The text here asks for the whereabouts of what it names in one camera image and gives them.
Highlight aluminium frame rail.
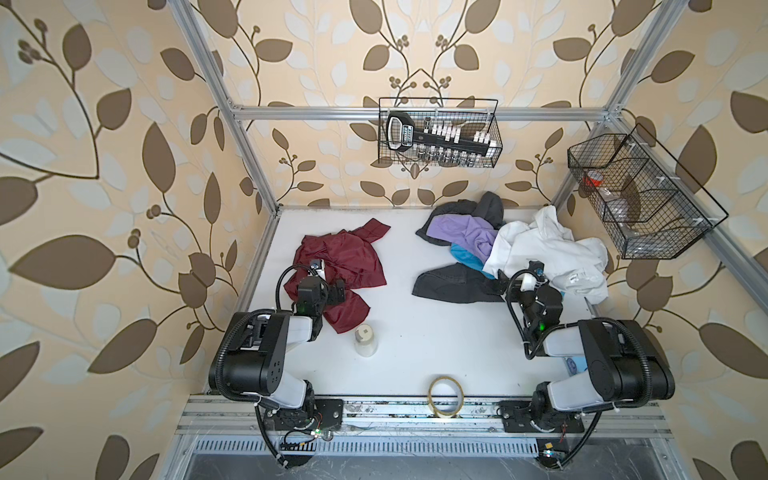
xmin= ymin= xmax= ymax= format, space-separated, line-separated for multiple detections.
xmin=233 ymin=106 xmax=610 ymax=123

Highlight small white bottle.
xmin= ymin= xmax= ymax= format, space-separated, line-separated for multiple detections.
xmin=354 ymin=323 xmax=378 ymax=358

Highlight maroon shirt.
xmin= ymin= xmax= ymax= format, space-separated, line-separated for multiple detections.
xmin=293 ymin=219 xmax=390 ymax=334

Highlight wire basket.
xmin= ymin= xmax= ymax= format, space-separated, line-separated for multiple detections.
xmin=377 ymin=96 xmax=503 ymax=168
xmin=567 ymin=124 xmax=728 ymax=260

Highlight purple cloth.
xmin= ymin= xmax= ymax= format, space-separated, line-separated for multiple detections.
xmin=427 ymin=214 xmax=498 ymax=263

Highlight yellow tape roll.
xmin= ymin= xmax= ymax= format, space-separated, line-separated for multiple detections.
xmin=427 ymin=376 xmax=465 ymax=418

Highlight right wire basket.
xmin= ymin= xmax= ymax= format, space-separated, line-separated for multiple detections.
xmin=567 ymin=124 xmax=728 ymax=260

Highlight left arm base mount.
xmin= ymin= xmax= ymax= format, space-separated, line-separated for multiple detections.
xmin=264 ymin=397 xmax=344 ymax=431

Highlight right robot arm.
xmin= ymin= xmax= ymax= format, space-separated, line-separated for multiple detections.
xmin=509 ymin=274 xmax=676 ymax=419

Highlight clear plastic bottle red cap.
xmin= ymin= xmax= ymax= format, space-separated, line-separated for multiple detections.
xmin=584 ymin=170 xmax=630 ymax=223

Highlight white cloth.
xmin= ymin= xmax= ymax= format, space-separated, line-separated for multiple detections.
xmin=483 ymin=206 xmax=609 ymax=305

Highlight black socket set tool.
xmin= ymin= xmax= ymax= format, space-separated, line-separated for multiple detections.
xmin=378 ymin=109 xmax=503 ymax=160

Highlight dark grey jeans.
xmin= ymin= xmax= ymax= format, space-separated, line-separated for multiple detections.
xmin=412 ymin=192 xmax=505 ymax=304

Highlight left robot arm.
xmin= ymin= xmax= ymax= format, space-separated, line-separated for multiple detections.
xmin=208 ymin=274 xmax=345 ymax=417

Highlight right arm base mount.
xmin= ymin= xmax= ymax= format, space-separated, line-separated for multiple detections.
xmin=496 ymin=400 xmax=585 ymax=434

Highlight teal cloth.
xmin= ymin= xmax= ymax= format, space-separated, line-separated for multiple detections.
xmin=449 ymin=244 xmax=498 ymax=279

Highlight back wire basket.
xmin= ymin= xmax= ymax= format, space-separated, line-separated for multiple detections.
xmin=377 ymin=96 xmax=503 ymax=168

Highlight blue tissue pack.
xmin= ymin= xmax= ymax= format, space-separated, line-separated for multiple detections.
xmin=565 ymin=356 xmax=587 ymax=376

